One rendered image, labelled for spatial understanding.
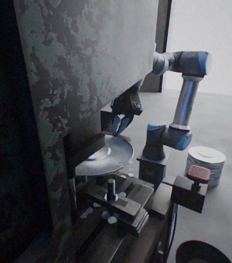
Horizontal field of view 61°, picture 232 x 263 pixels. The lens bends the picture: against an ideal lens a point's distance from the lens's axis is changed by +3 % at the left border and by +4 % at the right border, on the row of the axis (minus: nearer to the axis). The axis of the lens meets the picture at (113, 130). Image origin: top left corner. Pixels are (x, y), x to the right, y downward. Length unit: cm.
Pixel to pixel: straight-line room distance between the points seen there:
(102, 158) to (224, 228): 117
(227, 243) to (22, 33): 150
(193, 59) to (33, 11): 96
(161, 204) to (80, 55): 55
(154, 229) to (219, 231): 98
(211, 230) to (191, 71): 102
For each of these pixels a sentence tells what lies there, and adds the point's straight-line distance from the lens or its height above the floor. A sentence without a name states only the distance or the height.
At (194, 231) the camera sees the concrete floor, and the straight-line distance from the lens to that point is 153.
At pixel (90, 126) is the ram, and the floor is 92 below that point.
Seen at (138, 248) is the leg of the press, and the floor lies 62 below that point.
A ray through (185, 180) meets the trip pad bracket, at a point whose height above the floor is 70.
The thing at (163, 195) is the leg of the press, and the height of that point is 64.
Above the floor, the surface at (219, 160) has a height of 24.
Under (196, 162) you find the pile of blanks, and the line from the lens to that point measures 181.
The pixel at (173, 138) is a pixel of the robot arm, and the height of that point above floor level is 64.
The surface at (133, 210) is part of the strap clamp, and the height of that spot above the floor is 75.
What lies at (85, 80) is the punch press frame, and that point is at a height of 107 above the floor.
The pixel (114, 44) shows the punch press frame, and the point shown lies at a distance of 33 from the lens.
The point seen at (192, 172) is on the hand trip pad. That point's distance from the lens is 65.
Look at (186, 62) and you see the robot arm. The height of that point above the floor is 103.
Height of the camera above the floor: 111
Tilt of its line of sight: 24 degrees down
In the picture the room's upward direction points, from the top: straight up
